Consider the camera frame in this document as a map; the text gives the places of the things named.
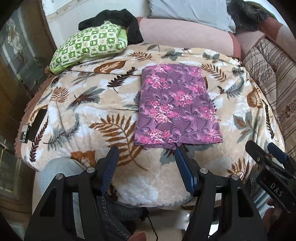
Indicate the beige leaf print blanket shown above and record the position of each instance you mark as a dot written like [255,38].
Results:
[92,111]

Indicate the wooden glass door cabinet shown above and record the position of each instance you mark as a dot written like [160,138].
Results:
[16,69]

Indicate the purple floral garment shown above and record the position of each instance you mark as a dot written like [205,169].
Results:
[175,104]

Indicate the light grey pillow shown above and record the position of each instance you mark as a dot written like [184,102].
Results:
[192,11]

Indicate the brown fringed bedspread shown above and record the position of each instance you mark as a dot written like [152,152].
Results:
[30,99]

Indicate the pink bolster cushion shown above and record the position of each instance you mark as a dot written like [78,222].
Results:
[185,34]

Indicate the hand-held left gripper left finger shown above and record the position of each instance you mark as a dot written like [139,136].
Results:
[108,171]

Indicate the green patterned pillow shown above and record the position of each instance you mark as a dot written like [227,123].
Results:
[90,44]

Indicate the striped beige cushion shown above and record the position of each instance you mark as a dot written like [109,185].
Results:
[275,76]

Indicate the small silver device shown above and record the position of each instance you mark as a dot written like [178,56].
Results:
[23,134]

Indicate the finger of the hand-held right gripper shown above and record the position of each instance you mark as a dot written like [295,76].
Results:
[278,153]
[255,151]

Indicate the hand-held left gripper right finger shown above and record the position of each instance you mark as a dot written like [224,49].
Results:
[185,169]

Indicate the black phone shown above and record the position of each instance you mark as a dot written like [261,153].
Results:
[38,124]

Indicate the black cloth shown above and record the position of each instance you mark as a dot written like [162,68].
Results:
[120,18]

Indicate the reddish beige sofa armrest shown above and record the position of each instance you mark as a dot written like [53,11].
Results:
[279,32]

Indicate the dark fur cloth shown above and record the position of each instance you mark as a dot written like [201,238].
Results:
[247,12]

